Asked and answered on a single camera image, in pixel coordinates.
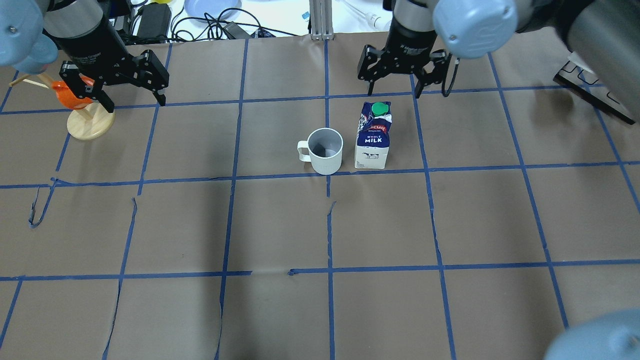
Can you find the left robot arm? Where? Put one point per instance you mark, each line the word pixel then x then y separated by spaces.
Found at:
pixel 33 31

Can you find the black wire mug rack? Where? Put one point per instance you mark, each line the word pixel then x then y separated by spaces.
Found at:
pixel 580 79

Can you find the wooden mug tree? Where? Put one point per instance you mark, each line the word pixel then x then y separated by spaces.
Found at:
pixel 85 124

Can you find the blue milk carton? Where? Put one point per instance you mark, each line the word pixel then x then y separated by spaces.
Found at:
pixel 372 140

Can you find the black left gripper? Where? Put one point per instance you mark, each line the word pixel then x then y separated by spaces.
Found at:
pixel 92 46

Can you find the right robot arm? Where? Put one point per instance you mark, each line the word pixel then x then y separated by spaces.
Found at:
pixel 604 33

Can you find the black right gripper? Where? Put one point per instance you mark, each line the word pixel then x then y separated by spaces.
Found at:
pixel 411 39

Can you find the aluminium frame post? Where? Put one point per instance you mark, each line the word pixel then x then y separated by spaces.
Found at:
pixel 321 20

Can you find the orange mug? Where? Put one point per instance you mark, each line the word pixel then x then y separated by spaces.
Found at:
pixel 67 97

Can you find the black power adapter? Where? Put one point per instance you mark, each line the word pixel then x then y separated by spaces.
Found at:
pixel 153 23

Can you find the white mug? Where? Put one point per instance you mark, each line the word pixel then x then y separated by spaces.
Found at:
pixel 323 149

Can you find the blue plate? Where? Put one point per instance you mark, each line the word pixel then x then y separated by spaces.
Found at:
pixel 196 9

